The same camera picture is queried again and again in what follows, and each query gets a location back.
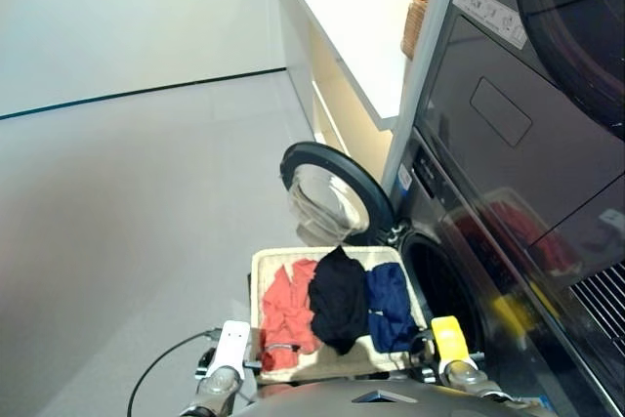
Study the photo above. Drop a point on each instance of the blue garment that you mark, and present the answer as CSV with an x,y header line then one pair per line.
x,y
388,304

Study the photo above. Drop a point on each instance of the orange red garment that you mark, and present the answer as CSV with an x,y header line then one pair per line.
x,y
288,309

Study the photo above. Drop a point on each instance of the black garment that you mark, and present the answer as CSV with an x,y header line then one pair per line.
x,y
339,300

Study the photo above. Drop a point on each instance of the pale woven laundry basket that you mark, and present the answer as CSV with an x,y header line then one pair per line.
x,y
361,363

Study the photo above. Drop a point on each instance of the grey washing machine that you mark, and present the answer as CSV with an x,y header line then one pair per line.
x,y
425,214

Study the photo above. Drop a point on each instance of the round washing machine door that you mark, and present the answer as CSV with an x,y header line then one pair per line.
x,y
327,192

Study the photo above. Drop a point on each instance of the brown wicker shelf basket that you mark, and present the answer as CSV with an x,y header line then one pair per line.
x,y
414,26

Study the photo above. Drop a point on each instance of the grey robot torso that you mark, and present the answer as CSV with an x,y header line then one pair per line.
x,y
342,402

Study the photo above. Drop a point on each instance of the blue white energy label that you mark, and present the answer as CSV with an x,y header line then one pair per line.
x,y
404,177

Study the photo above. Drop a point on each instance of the pale grey tall side panel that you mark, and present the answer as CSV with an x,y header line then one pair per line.
x,y
415,95

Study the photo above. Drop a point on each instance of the black stacked dryer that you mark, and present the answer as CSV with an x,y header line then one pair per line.
x,y
488,70

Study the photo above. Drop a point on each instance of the white counter cabinet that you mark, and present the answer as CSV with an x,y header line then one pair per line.
x,y
351,21

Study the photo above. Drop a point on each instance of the white warning label sticker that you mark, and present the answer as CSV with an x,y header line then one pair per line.
x,y
488,14

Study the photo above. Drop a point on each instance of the black wall baseboard strip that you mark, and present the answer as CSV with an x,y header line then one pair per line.
x,y
146,92

